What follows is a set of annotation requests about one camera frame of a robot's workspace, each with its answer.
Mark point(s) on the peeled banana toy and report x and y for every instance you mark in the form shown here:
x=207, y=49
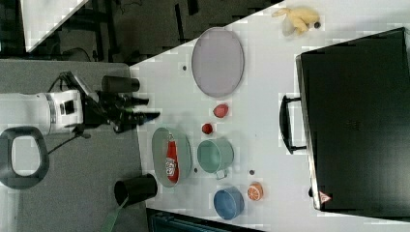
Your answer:
x=297, y=19

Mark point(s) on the red plush ketchup bottle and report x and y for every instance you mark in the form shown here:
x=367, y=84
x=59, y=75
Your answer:
x=171, y=160

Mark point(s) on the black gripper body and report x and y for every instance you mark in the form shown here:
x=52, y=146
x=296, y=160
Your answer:
x=111, y=109

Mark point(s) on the black cylinder post upper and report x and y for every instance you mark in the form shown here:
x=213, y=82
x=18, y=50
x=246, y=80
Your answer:
x=119, y=84

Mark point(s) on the orange slice toy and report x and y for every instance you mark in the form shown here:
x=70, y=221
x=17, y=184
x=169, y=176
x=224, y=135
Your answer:
x=255, y=191

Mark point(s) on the green oval strainer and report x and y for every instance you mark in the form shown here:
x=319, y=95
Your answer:
x=159, y=149

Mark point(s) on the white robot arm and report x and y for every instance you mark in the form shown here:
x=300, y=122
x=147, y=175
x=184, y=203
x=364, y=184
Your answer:
x=72, y=111

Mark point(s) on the grey round plate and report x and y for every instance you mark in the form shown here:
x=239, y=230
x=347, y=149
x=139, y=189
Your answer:
x=217, y=62

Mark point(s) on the blue bowl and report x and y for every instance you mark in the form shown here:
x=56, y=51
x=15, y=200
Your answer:
x=228, y=203

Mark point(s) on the small red strawberry toy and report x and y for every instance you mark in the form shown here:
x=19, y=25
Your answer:
x=207, y=128

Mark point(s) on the green metal mug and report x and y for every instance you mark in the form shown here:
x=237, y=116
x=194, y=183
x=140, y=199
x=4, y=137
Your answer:
x=215, y=156

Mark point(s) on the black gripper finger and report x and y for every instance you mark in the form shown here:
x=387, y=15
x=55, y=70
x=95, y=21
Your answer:
x=138, y=101
x=140, y=118

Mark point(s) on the black toaster oven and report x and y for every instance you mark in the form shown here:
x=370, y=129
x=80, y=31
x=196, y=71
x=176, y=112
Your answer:
x=356, y=112

